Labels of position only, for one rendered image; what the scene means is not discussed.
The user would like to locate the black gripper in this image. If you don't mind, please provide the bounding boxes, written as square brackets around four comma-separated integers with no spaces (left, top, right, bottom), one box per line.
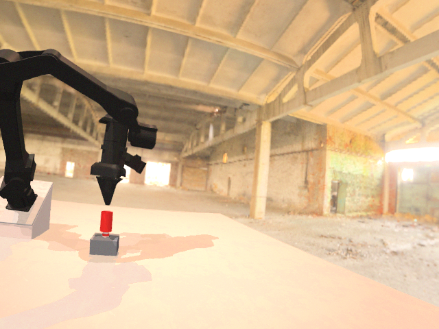
[90,141,126,205]

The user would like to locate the red marker cap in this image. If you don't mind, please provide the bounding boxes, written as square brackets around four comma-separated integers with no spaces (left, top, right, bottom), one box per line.
[100,210,113,232]

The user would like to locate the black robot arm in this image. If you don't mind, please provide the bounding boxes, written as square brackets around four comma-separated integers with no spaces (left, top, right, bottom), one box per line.
[0,49,158,212]

